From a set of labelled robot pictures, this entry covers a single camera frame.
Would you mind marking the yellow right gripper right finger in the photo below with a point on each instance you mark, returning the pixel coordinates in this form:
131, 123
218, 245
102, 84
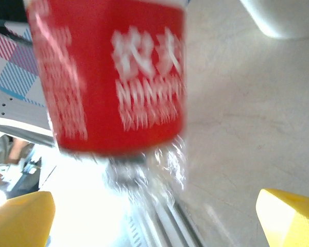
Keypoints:
291, 221

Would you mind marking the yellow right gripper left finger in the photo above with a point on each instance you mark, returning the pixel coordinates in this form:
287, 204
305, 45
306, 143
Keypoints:
20, 223

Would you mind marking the red teal label clear bottle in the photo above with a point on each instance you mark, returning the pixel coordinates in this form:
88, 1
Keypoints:
105, 77

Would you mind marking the cream plastic bin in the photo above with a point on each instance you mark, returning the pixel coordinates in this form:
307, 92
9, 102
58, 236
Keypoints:
285, 15

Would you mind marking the person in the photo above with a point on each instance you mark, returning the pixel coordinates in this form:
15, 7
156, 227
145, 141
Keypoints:
15, 151

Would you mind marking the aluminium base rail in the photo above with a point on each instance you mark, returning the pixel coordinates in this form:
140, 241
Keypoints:
164, 226

